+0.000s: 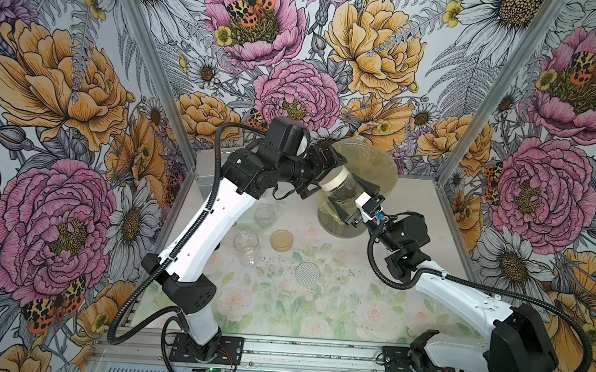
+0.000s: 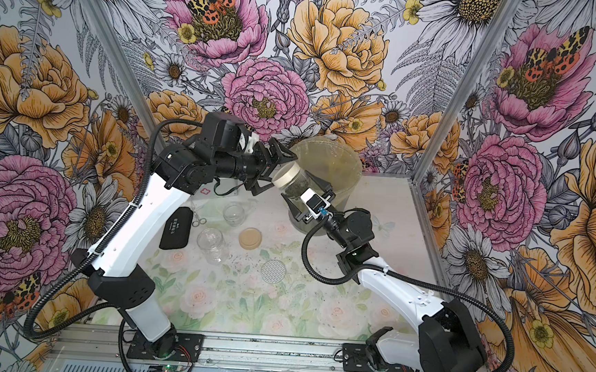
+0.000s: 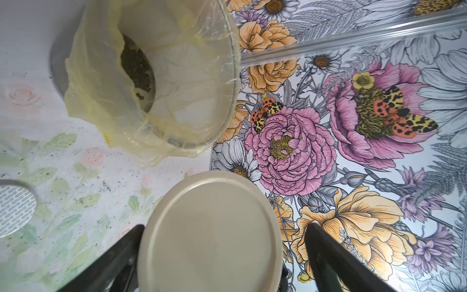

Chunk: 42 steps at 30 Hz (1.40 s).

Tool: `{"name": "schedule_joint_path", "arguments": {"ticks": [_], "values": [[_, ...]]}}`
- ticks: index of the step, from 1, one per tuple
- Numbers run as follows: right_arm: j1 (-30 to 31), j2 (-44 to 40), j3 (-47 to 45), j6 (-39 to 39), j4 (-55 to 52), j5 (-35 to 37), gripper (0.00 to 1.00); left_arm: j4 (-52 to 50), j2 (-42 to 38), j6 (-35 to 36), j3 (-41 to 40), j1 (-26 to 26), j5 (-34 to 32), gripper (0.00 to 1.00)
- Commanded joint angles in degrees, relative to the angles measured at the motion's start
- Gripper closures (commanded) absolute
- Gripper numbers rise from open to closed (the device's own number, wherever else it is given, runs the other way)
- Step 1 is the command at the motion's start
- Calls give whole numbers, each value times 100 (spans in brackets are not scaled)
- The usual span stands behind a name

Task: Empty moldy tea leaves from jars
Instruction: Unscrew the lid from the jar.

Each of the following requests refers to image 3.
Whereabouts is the peeled foil seal disc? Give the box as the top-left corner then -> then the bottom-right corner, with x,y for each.
0,179 -> 37,238

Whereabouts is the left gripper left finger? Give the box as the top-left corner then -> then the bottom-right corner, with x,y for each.
59,225 -> 145,292

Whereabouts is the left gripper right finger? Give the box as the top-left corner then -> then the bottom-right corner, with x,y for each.
304,223 -> 394,292

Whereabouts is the mesh waste bin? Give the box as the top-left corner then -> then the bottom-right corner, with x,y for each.
49,0 -> 242,150

